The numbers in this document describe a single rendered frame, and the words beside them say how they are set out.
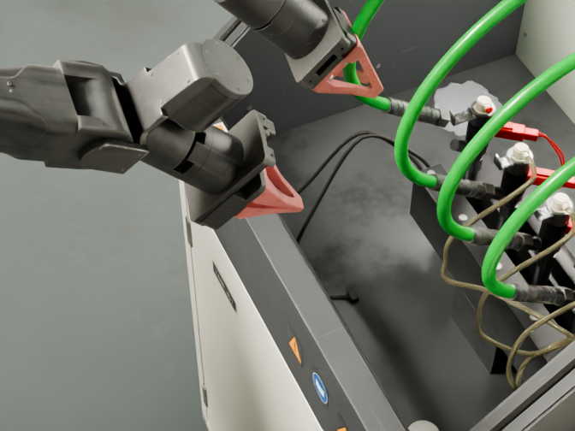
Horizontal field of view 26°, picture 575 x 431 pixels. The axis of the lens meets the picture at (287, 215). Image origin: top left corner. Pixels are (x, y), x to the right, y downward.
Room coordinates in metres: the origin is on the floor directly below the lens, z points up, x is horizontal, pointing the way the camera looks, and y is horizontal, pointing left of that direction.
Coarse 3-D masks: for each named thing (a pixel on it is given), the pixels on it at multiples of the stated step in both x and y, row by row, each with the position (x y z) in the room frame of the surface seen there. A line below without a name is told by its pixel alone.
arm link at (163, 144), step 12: (168, 120) 0.73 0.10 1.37; (156, 132) 0.72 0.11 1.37; (168, 132) 0.73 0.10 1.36; (180, 132) 0.73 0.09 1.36; (192, 132) 0.74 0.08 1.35; (156, 144) 0.72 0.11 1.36; (168, 144) 0.72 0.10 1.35; (180, 144) 0.72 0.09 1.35; (192, 144) 0.73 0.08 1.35; (144, 156) 0.72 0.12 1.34; (156, 156) 0.72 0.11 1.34; (168, 156) 0.72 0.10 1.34; (180, 156) 0.72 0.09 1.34; (168, 168) 0.72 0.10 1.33
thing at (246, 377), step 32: (192, 224) 1.16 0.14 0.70; (224, 256) 1.05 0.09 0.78; (224, 288) 1.05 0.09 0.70; (224, 320) 1.06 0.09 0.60; (256, 320) 0.95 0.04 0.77; (224, 352) 1.07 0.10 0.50; (256, 352) 0.95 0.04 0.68; (224, 384) 1.08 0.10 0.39; (256, 384) 0.96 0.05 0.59; (288, 384) 0.86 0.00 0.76; (224, 416) 1.09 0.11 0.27; (256, 416) 0.96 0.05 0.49; (288, 416) 0.86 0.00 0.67
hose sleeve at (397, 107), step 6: (390, 102) 0.95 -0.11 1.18; (396, 102) 0.95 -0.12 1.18; (402, 102) 0.95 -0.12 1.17; (408, 102) 0.96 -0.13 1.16; (390, 108) 0.94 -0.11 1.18; (396, 108) 0.94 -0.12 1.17; (402, 108) 0.95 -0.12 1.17; (426, 108) 0.97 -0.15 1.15; (432, 108) 0.97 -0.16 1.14; (390, 114) 0.94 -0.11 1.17; (396, 114) 0.94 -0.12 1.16; (402, 114) 0.94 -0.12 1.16; (420, 114) 0.96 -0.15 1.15; (426, 114) 0.96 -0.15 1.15; (432, 114) 0.96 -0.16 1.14; (438, 114) 0.97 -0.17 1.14; (420, 120) 0.96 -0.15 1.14; (426, 120) 0.96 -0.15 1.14; (432, 120) 0.96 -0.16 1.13
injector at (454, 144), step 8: (472, 104) 1.00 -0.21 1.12; (472, 112) 0.99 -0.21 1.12; (472, 120) 0.99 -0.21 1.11; (480, 120) 0.98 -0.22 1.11; (488, 120) 0.98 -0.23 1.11; (472, 128) 0.99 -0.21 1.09; (480, 128) 0.98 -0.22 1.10; (472, 136) 0.99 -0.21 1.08; (456, 144) 0.98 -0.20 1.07; (464, 144) 0.99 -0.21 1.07; (488, 144) 0.99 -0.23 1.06; (480, 152) 0.99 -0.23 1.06; (480, 160) 0.99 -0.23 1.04; (472, 168) 0.99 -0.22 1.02; (480, 168) 0.99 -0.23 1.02; (464, 176) 1.00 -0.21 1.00; (472, 176) 0.99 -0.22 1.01; (472, 200) 0.99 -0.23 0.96
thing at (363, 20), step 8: (368, 0) 0.94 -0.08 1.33; (376, 0) 0.93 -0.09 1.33; (384, 0) 0.94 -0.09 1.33; (368, 8) 0.93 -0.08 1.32; (376, 8) 0.93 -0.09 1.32; (360, 16) 0.93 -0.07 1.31; (368, 16) 0.93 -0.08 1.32; (360, 24) 0.93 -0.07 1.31; (368, 24) 0.93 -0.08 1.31; (360, 32) 0.92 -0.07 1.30; (360, 40) 0.92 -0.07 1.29; (352, 64) 0.92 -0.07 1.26; (344, 72) 0.92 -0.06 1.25; (352, 72) 0.92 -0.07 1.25; (352, 80) 0.92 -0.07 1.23; (368, 104) 0.93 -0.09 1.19; (376, 104) 0.93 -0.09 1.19; (384, 104) 0.94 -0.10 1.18
